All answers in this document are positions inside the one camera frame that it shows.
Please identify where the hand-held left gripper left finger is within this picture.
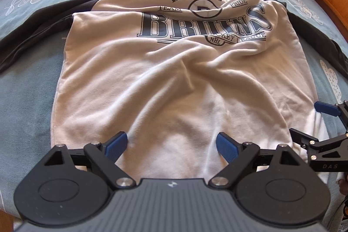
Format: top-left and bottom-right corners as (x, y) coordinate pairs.
(45, 131), (137, 189)

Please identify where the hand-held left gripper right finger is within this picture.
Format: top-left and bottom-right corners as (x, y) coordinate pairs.
(209, 132), (310, 190)

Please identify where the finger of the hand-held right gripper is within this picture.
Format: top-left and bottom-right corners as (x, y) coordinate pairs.
(289, 127), (321, 150)
(314, 101), (348, 130)

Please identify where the beige sweatshirt with dark sleeves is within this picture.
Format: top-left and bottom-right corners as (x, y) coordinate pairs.
(0, 0), (348, 186)

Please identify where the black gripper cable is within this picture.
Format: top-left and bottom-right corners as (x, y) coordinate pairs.
(336, 194), (348, 232)

